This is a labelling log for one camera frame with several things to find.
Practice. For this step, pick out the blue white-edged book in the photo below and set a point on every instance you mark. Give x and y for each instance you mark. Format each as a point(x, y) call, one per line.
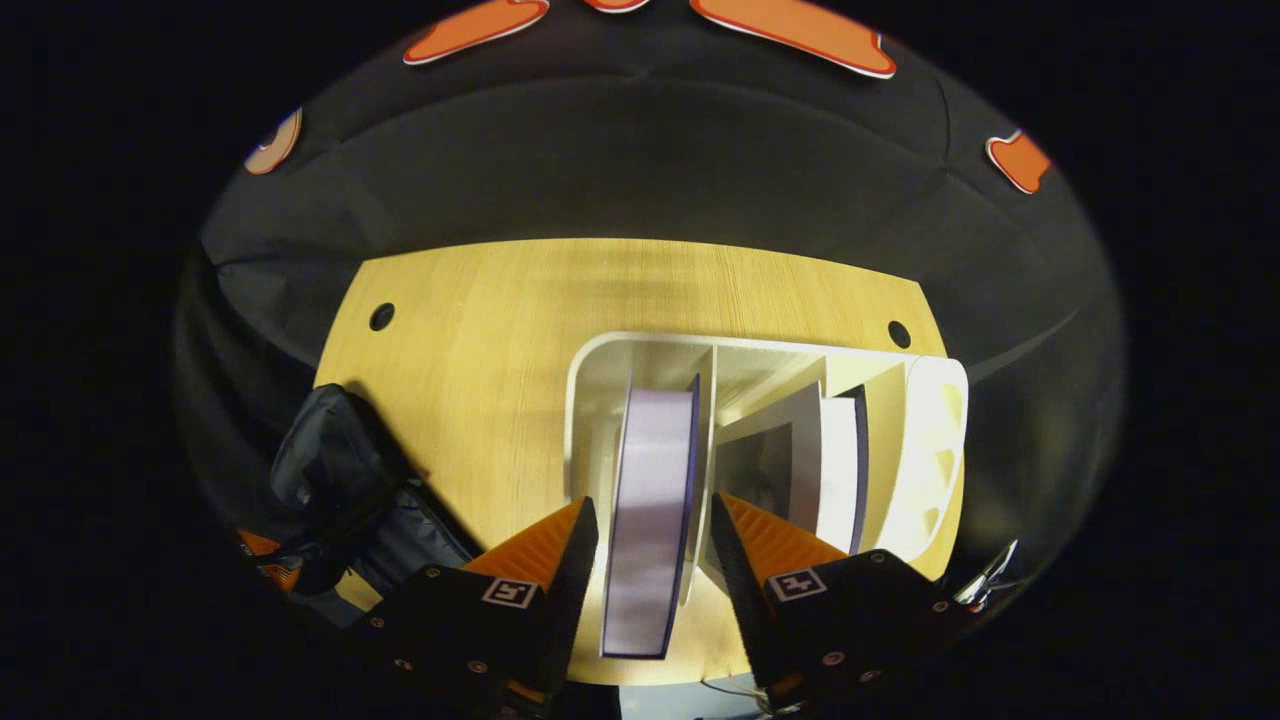
point(840, 470)

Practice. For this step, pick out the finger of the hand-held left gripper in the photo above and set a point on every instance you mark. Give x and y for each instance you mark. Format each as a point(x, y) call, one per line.
point(265, 560)

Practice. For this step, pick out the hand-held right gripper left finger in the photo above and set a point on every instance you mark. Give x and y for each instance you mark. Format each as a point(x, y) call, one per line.
point(570, 600)

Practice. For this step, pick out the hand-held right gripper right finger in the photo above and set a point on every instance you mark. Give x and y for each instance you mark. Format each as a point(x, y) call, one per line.
point(745, 610)

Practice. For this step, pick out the thick dark blue book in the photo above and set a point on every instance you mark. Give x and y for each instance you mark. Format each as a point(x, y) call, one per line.
point(650, 500)

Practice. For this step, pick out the black schoolbag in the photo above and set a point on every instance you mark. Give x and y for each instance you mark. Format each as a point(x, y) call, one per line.
point(330, 450)

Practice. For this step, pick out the white bookshelf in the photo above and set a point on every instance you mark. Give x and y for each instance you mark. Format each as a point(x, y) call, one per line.
point(930, 450)

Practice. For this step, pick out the silver metal piece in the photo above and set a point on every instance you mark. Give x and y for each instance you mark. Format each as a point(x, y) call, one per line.
point(985, 580)

